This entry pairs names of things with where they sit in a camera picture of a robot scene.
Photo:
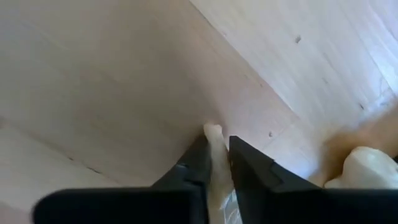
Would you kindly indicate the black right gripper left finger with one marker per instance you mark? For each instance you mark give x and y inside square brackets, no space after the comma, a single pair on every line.
[124,205]

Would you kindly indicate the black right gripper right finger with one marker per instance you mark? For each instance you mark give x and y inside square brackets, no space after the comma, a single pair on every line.
[295,205]

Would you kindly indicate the small white garlic clove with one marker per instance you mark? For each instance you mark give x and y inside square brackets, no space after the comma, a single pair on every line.
[217,155]

